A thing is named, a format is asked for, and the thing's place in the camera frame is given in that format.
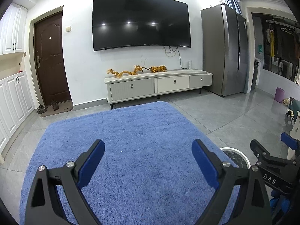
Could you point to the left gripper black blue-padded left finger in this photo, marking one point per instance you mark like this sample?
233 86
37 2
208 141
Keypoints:
44 205

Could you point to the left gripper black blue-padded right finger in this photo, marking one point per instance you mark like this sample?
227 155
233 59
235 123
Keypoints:
252 202

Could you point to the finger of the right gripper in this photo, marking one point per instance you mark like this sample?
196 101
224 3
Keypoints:
265 157
290 141

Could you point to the white round trash bin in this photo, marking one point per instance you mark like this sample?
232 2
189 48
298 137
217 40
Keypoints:
237 157

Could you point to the blue white gloved right hand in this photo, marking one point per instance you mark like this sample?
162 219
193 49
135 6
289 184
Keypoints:
280 205

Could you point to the purple waste bin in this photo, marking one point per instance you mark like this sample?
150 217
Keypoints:
279 95

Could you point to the dark shoes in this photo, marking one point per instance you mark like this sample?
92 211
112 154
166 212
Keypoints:
43 109

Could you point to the brown door mat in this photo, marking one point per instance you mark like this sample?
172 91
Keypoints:
63 107

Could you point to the white storage cabinets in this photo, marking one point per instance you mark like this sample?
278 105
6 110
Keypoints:
16 100

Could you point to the blue fuzzy blanket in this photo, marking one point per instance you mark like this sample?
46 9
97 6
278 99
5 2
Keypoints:
147 175

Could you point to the grey steel refrigerator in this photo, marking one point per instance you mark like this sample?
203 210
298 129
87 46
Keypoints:
225 49

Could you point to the brown entrance door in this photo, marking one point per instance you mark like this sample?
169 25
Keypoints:
49 60

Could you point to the golden tiger figurine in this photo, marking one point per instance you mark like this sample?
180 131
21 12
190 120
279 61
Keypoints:
155 69

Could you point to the white grey tv cabinet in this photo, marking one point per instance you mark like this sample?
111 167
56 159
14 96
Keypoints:
144 85

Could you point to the golden dragon figurine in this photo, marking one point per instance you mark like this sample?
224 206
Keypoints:
116 74

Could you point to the black wall television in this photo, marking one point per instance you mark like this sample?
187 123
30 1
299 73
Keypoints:
129 23

